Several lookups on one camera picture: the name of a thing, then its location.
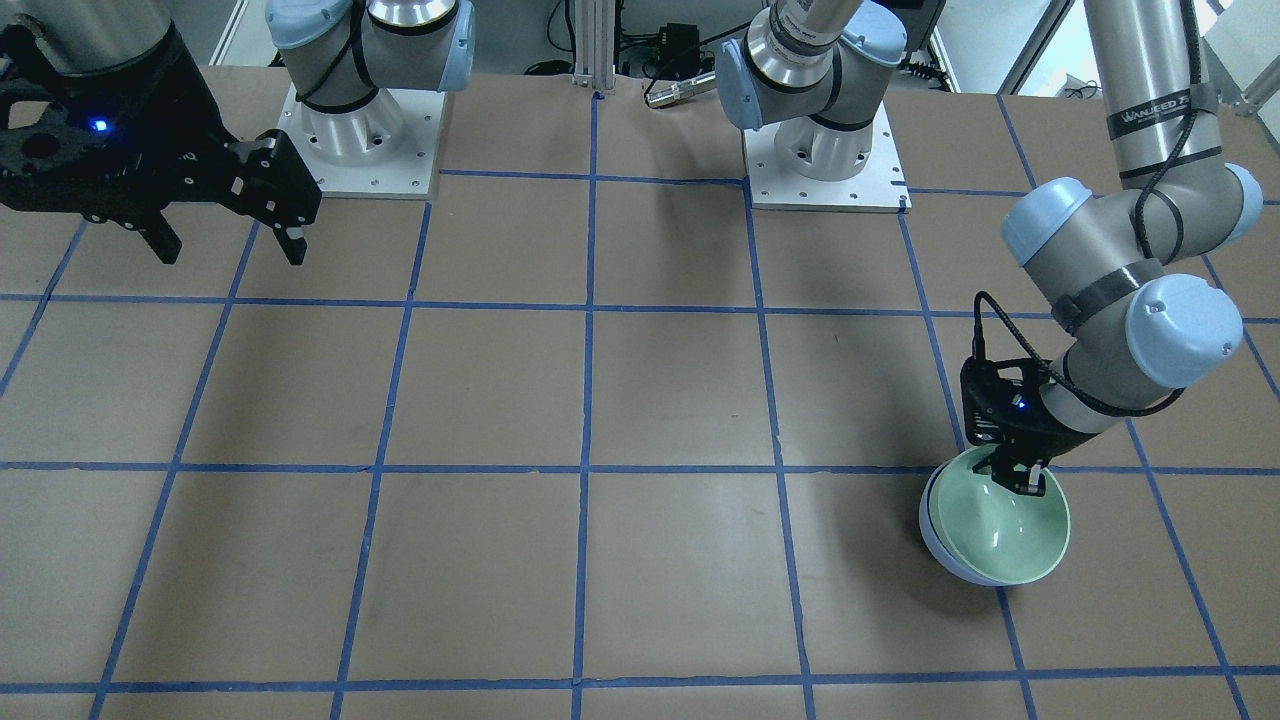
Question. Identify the green bowl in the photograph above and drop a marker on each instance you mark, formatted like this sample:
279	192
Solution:
1000	520

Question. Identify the silver cable connector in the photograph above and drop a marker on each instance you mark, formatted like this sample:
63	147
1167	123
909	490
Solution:
681	91

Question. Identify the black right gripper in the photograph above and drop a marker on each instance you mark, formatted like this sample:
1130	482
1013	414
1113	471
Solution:
192	113

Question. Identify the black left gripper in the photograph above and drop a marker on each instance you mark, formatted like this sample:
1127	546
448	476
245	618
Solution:
1043	432

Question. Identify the blue bowl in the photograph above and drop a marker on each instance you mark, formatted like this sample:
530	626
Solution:
950	560

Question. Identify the black power adapter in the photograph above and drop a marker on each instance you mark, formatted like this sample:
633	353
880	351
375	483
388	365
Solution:
676	40

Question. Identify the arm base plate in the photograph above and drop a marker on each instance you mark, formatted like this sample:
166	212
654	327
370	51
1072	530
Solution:
830	190
387	150

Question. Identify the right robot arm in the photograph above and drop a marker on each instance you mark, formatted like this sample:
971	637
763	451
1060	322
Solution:
339	54

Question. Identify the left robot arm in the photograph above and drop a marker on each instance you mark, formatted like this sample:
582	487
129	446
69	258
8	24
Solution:
817	72

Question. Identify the aluminium frame post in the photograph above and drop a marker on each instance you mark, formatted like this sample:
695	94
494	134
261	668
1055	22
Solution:
594	25

